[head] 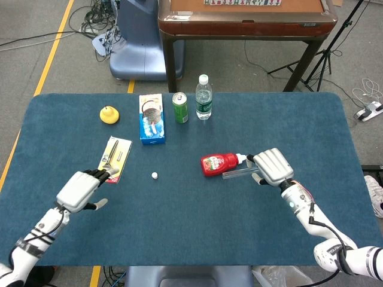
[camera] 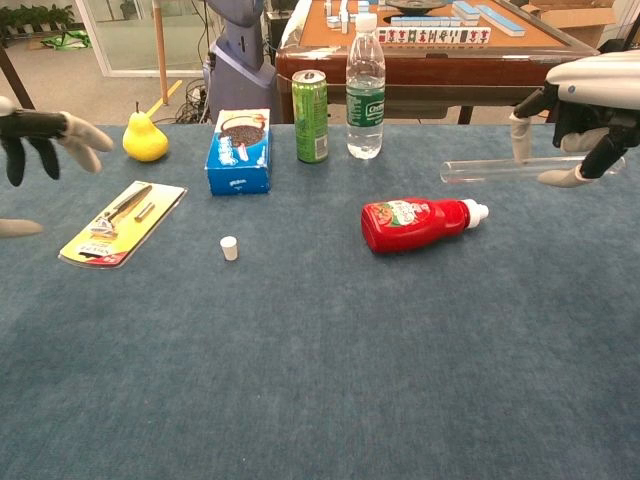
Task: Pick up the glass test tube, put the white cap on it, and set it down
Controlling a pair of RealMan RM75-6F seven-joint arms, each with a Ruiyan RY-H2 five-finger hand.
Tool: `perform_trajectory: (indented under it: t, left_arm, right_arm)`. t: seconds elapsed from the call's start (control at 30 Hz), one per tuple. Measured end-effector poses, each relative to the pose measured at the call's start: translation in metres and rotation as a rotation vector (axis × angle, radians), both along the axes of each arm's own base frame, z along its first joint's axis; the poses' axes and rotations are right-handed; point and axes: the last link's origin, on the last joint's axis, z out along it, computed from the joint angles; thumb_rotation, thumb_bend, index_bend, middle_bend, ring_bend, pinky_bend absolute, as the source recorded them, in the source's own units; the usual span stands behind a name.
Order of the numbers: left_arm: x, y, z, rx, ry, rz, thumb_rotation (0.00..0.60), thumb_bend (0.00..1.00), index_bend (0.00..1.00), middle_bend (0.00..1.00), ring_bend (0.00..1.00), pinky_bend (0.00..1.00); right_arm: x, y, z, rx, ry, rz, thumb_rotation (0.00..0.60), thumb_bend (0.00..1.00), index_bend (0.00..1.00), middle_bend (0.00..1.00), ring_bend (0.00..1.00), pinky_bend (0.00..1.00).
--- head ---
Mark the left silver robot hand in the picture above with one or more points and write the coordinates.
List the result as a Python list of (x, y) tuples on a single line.
[(77, 191)]

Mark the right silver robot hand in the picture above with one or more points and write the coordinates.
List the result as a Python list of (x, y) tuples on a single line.
[(273, 166)]

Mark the clear glass test tube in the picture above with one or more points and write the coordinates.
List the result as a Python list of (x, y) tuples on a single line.
[(236, 174)]

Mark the small white cap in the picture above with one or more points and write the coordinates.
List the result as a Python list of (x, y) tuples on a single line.
[(154, 175)]

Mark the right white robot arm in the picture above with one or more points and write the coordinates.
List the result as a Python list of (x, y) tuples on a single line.
[(299, 200)]

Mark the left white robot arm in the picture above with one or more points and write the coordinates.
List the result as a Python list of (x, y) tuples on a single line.
[(33, 242)]

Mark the red ketchup squeeze bottle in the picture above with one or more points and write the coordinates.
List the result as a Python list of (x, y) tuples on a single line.
[(221, 163)]

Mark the razor in yellow blister pack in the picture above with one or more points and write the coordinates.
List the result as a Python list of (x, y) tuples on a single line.
[(121, 152)]

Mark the yellow pear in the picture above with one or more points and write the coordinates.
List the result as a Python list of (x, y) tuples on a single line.
[(109, 116)]

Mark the clear plastic water bottle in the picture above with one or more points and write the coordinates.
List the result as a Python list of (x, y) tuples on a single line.
[(204, 101)]

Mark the black box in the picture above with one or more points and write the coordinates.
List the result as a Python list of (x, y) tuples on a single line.
[(372, 172)]

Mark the blue cookie box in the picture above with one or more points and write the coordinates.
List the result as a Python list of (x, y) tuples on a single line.
[(152, 119)]

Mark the blue felt table cover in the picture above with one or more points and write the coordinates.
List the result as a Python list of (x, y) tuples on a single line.
[(179, 224)]

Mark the green drink can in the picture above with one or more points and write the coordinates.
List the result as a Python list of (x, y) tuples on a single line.
[(180, 112)]

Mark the white power strip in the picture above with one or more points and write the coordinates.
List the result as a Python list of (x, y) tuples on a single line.
[(369, 111)]

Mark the clear plastic bag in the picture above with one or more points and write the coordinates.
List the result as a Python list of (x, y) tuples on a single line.
[(281, 278)]

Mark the black tripod stand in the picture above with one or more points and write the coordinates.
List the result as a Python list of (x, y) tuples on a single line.
[(326, 53)]

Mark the grey-blue robot torso base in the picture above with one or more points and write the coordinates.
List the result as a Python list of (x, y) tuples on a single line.
[(188, 276)]

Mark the brown mahjong table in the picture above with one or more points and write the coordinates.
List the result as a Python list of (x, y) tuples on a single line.
[(239, 28)]

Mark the white extension socket block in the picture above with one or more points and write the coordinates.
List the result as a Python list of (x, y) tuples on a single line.
[(100, 43)]

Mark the face-up mahjong tile row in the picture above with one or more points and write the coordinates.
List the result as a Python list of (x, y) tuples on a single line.
[(239, 2)]

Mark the brown cardboard box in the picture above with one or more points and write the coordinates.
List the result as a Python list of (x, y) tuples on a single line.
[(337, 2)]

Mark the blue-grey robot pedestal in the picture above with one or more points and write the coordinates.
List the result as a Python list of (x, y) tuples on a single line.
[(140, 45)]

